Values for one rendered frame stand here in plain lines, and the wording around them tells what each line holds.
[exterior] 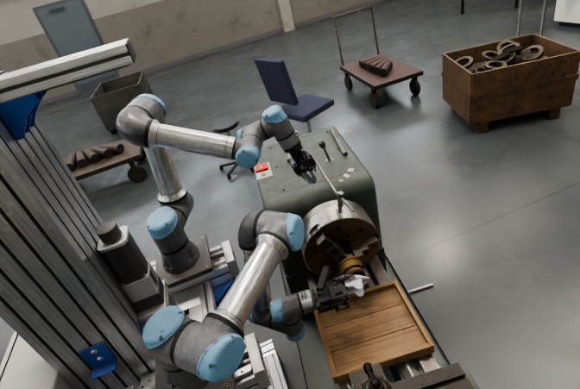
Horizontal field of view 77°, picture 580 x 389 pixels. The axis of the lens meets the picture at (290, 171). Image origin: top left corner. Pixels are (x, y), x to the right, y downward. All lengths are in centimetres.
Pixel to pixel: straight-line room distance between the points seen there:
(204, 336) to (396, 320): 78
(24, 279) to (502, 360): 224
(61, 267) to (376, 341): 104
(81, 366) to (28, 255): 43
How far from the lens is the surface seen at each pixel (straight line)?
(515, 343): 259
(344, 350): 147
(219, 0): 1098
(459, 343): 254
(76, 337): 131
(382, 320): 152
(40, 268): 114
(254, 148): 118
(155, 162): 145
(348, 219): 141
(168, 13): 1090
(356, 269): 138
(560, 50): 477
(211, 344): 98
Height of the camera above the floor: 214
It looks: 31 degrees down
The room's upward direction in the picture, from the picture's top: 15 degrees counter-clockwise
